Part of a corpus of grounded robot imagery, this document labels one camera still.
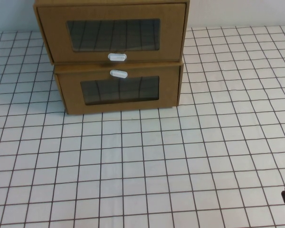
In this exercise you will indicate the white grid pattern tablecloth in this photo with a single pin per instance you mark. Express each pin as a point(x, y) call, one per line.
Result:
point(142, 178)

